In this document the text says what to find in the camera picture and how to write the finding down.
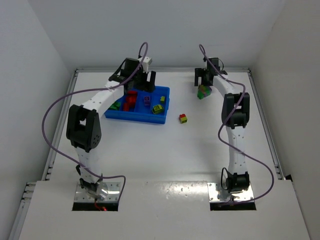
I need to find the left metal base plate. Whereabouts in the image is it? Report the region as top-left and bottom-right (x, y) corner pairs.
(73, 181), (122, 204)

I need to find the green square lego brick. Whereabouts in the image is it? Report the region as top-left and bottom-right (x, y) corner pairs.
(108, 101), (122, 111)

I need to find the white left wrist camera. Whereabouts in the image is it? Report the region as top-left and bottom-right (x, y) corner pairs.
(138, 56), (153, 73)

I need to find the small lime lego brick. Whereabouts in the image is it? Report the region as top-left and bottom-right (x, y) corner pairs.
(160, 96), (166, 104)

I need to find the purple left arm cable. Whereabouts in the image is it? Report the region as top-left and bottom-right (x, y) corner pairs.
(41, 41), (149, 201)

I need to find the red arched lego brick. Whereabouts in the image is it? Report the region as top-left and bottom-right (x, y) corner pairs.
(122, 102), (135, 112)

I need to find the green sloped lego brick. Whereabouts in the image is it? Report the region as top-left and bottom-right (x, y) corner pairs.
(197, 84), (212, 100)

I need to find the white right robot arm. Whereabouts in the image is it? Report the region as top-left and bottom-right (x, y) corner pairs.
(194, 57), (250, 193)

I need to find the red lime small stack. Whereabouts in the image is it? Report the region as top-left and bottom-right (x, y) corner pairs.
(179, 113), (188, 124)

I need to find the lime green lego brick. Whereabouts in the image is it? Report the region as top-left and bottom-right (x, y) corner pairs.
(151, 104), (165, 115)

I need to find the metal base plate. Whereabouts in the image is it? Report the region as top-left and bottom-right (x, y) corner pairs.
(207, 182), (254, 204)
(73, 181), (122, 204)

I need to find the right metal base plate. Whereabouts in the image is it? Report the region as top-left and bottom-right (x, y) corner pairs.
(207, 182), (254, 204)

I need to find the red long lego brick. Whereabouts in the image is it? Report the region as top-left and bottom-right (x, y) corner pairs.
(125, 90), (138, 105)

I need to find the blue plastic sorting bin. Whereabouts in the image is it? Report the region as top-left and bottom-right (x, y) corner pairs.
(104, 86), (170, 124)

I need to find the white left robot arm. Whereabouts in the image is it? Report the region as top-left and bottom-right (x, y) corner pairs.
(66, 56), (156, 195)

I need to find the purple rounded lego brick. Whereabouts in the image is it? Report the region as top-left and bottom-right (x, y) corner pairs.
(143, 95), (151, 106)

